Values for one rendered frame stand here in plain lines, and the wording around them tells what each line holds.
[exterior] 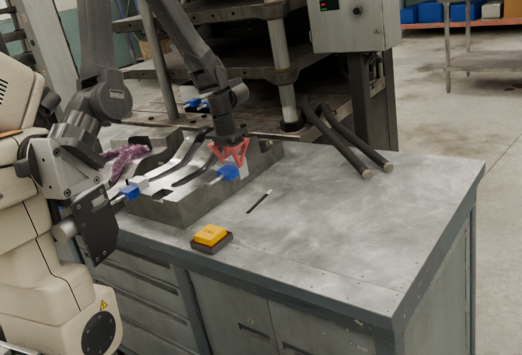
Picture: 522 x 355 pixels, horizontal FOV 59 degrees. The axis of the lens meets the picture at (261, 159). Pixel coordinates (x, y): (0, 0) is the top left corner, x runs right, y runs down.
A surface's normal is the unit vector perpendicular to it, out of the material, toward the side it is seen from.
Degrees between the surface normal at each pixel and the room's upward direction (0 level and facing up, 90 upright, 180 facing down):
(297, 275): 0
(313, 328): 90
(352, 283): 0
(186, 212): 90
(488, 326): 0
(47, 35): 90
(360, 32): 90
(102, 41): 78
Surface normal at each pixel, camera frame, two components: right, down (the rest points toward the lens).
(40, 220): 0.90, 0.01
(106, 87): 0.80, -0.09
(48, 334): -0.43, 0.29
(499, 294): -0.18, -0.90
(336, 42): -0.59, 0.41
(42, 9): 0.71, 0.15
